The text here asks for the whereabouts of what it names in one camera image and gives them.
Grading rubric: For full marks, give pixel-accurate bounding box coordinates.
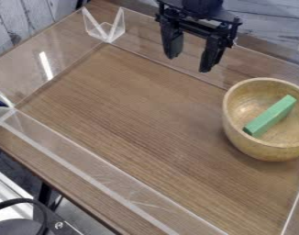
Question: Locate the black cable loop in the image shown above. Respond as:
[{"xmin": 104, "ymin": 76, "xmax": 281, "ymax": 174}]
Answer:
[{"xmin": 0, "ymin": 197, "xmax": 50, "ymax": 235}]

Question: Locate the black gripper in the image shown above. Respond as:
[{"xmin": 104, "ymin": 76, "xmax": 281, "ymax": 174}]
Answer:
[{"xmin": 157, "ymin": 0, "xmax": 243, "ymax": 73}]

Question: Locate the clear acrylic tray wall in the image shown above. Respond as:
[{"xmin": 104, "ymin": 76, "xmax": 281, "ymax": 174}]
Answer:
[{"xmin": 0, "ymin": 1, "xmax": 299, "ymax": 235}]

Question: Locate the green rectangular block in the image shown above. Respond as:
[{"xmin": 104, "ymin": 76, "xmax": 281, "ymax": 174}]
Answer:
[{"xmin": 243, "ymin": 95, "xmax": 297, "ymax": 138}]

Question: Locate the black table leg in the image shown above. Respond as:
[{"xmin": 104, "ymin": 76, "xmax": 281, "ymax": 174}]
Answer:
[{"xmin": 38, "ymin": 183, "xmax": 52, "ymax": 206}]

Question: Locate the clear acrylic corner bracket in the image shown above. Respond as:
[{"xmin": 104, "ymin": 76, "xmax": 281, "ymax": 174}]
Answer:
[{"xmin": 83, "ymin": 7, "xmax": 126, "ymax": 43}]

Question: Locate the brown wooden bowl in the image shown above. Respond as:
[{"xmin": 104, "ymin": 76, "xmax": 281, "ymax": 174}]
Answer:
[{"xmin": 222, "ymin": 77, "xmax": 299, "ymax": 162}]

